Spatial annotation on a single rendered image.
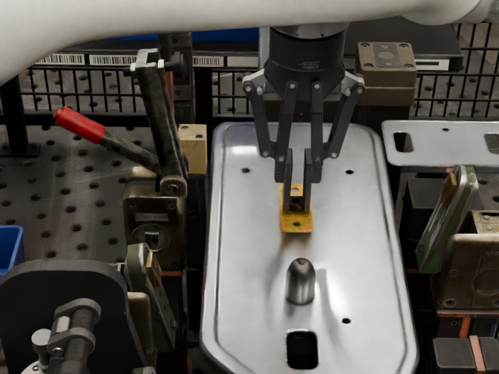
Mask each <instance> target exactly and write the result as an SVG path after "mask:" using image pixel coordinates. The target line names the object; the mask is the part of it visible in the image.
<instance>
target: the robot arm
mask: <svg viewBox="0 0 499 374"><path fill-rule="evenodd" d="M392 16H402V17H404V18H406V19H407V20H409V21H412V22H415V23H417V24H424V25H442V24H451V23H467V24H479V23H481V22H482V21H484V22H491V23H495V24H499V0H0V87H1V86H2V85H3V84H4V83H6V82H8V81H9V80H11V79H12V78H13V77H15V76H16V75H18V74H19V73H21V72H22V71H24V70H25V69H27V68H29V67H30V66H31V65H34V64H35V63H37V62H38V61H40V60H42V59H44V58H45V57H47V56H49V55H52V54H54V53H56V52H58V51H61V50H64V49H66V48H69V47H73V46H76V45H81V44H85V43H88V42H95V41H99V40H103V39H113V38H118V37H126V36H140V35H150V34H161V33H183V32H196V31H208V30H231V29H244V28H256V27H270V45H269V56H268V59H267V61H266V62H265V63H264V69H263V70H260V71H258V72H256V73H251V72H246V73H244V74H243V85H242V89H243V91H244V93H245V94H246V96H247V98H248V99H249V101H250V102H251V106H252V114H253V118H254V123H255V130H256V134H257V139H258V147H259V151H260V155H261V156H262V157H263V158H268V157H272V158H273V159H274V160H275V168H274V180H275V182H276V183H283V187H282V211H289V208H290V191H291V182H292V173H293V149H292V148H288V147H289V142H290V132H291V127H292V121H293V113H294V110H295V104H297V103H300V102H305V103H308V104H310V126H311V148H305V149H304V178H303V202H304V208H303V209H304V211H310V198H311V183H320V182H321V180H322V166H323V161H324V160H325V159H327V158H329V157H330V158H331V159H336V158H338V157H339V155H340V151H341V149H342V145H343V142H344V139H345V135H346V133H347V129H348V126H349V123H350V118H351V116H352V113H353V109H354V106H355V104H356V103H357V101H358V100H359V99H360V97H361V96H362V95H363V93H364V92H365V83H364V79H363V75H362V74H360V73H356V74H354V75H353V74H351V73H348V72H347V71H345V66H344V64H343V62H342V47H343V38H344V31H345V28H347V27H348V26H349V24H350V23H351V22H357V21H365V20H373V19H383V18H388V17H392ZM266 81H268V82H269V83H270V85H271V86H272V87H273V89H274V90H275V91H276V93H277V94H278V95H279V96H280V97H281V110H280V117H279V122H278V133H277V139H276V142H273V141H270V132H269V128H268V123H267V115H266V110H265V106H264V98H263V92H264V91H265V82H266ZM340 82H341V83H342V84H341V88H342V95H341V97H340V100H339V104H338V108H337V110H336V115H335V117H334V121H333V124H332V128H331V130H330V135H329V137H328V141H327V142H323V100H324V99H325V98H326V97H327V96H328V95H329V94H330V93H331V92H332V91H333V90H334V89H335V88H336V86H337V85H338V84H339V83H340Z"/></svg>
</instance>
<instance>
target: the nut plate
mask: <svg viewBox="0 0 499 374"><path fill-rule="evenodd" d="M282 187H283V184H281V185H280V186H279V187H278V191H279V216H280V230H281V231H283V232H312V230H313V210H312V200H311V198H310V211H304V209H303V208H304V202H303V184H291V191H292V190H293V189H295V190H298V191H299V192H297V193H292V192H291V191H290V208H289V211H282ZM293 223H300V224H301V225H300V226H294V225H293Z"/></svg>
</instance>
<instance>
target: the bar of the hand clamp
mask: <svg viewBox="0 0 499 374"><path fill-rule="evenodd" d="M169 71H173V74H174V76H175V77H177V79H185V76H187V64H186V57H185V55H184V54H182V53H181V51H178V52H175V53H174V55H172V61H171V62H166V60H165V59H160V53H159V50H158V48H154V49H142V50H138V53H137V60H136V63H131V67H125V68H123V76H124V77H126V76H132V79H137V81H138V83H139V86H140V92H141V95H142V98H143V104H144V107H145V110H146V115H147V118H148V121H149V127H150V130H151V135H152V139H153V142H154V147H155V150H156V153H157V158H158V162H159V165H160V170H161V173H162V176H163V178H164V177H165V176H168V175H178V176H181V177H183V178H184V179H185V180H188V173H187V170H186V164H185V160H184V157H183V151H182V148H181V144H180V138H179V135H178V132H177V126H176V122H175V116H174V113H173V110H172V104H171V100H170V97H169V91H168V88H167V84H166V78H165V75H167V72H169ZM181 168H182V169H183V173H182V170H181Z"/></svg>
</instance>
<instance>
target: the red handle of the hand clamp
mask: <svg viewBox="0 0 499 374"><path fill-rule="evenodd" d="M53 118H55V119H56V121H55V124H57V125H58V126H60V127H62V128H64V129H66V130H68V131H70V132H72V133H74V134H76V135H78V136H80V137H82V138H84V139H86V140H88V141H90V142H92V143H93V144H95V145H97V144H99V145H101V146H103V147H105V148H107V149H109V150H111V151H113V152H115V153H117V154H119V155H121V156H123V157H125V158H127V159H129V160H130V161H132V162H134V163H136V164H138V165H141V166H142V167H144V168H147V169H148V170H150V171H153V172H154V173H156V174H159V175H160V176H161V177H163V176H162V173H161V170H160V165H159V162H158V158H157V155H155V154H153V153H151V152H149V151H147V150H145V149H143V148H141V147H140V146H138V145H135V144H134V143H132V142H129V141H128V140H125V139H123V138H122V137H120V136H118V135H116V134H114V133H112V132H110V131H108V130H106V129H105V126H103V125H100V124H99V123H97V122H95V121H93V120H91V119H89V118H87V117H85V116H83V115H81V114H79V113H77V112H76V111H73V110H71V109H70V108H68V107H66V106H63V108H62V109H60V108H57V109H56V111H55V113H54V115H53Z"/></svg>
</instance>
